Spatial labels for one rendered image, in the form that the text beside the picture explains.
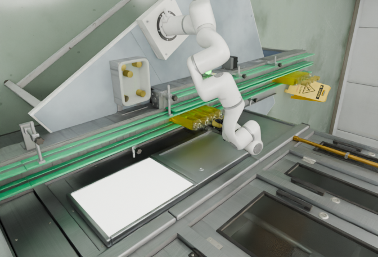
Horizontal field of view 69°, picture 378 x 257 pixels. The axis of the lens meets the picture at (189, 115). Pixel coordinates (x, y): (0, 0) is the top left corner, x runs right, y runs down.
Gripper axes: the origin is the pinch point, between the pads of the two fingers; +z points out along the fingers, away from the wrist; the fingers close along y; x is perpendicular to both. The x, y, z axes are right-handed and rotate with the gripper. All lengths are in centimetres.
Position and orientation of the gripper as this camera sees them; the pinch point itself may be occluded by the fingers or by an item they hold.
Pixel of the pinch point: (219, 124)
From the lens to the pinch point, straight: 141.4
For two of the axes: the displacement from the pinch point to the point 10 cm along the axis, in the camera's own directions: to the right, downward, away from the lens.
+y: -0.3, -9.2, -3.9
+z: -4.9, -3.3, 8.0
